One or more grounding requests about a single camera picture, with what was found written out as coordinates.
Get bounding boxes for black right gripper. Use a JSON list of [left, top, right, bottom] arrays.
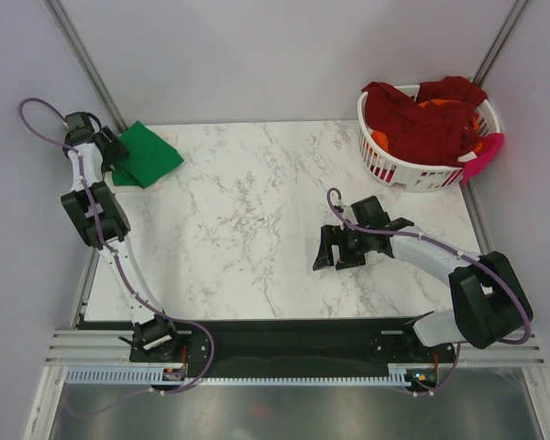
[[313, 225, 370, 270]]

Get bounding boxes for green t shirt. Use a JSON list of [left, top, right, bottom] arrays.
[[108, 120, 185, 189]]

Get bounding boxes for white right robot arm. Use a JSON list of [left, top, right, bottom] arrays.
[[313, 220, 533, 361]]

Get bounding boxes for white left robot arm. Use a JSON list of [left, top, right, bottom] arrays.
[[61, 126, 183, 360]]

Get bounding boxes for white plastic laundry basket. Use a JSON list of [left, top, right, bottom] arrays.
[[357, 84, 501, 193]]

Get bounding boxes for dark red t shirt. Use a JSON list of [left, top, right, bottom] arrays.
[[363, 76, 488, 167]]

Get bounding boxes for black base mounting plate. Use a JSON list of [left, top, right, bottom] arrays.
[[129, 317, 455, 375]]

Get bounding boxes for pink t shirt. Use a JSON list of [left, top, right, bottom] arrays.
[[462, 133, 505, 185]]

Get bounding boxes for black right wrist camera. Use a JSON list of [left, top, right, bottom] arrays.
[[350, 196, 391, 229]]

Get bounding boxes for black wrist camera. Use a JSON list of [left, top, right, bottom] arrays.
[[64, 112, 102, 136], [350, 196, 391, 229]]

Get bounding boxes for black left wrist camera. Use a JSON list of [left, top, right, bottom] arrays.
[[64, 112, 102, 136]]

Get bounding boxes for left aluminium corner post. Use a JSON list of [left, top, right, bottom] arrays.
[[44, 0, 127, 131]]

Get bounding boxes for aluminium corner post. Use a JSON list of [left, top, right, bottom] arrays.
[[44, 0, 127, 131], [472, 0, 532, 87]]

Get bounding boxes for aluminium frame rail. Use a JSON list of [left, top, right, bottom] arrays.
[[45, 330, 545, 368]]

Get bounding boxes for white slotted cable duct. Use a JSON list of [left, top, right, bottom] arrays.
[[63, 364, 436, 387]]

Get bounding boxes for right aluminium corner post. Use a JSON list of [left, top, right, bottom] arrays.
[[472, 0, 532, 87]]

